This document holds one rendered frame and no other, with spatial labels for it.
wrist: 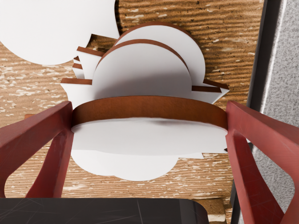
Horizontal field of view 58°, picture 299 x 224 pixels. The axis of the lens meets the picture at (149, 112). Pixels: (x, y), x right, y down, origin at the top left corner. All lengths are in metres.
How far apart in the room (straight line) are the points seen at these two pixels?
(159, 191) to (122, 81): 0.21
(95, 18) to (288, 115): 0.24
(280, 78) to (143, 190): 0.22
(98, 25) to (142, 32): 0.05
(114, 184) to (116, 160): 0.11
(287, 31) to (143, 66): 0.15
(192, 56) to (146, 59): 0.04
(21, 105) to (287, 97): 0.29
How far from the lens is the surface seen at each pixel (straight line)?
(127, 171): 0.27
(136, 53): 0.20
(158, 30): 0.20
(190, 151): 0.20
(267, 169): 0.41
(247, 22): 0.26
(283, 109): 0.35
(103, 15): 0.23
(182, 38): 0.21
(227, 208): 0.43
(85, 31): 0.23
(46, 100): 0.30
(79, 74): 0.23
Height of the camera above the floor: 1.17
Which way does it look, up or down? 54 degrees down
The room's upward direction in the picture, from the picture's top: 179 degrees clockwise
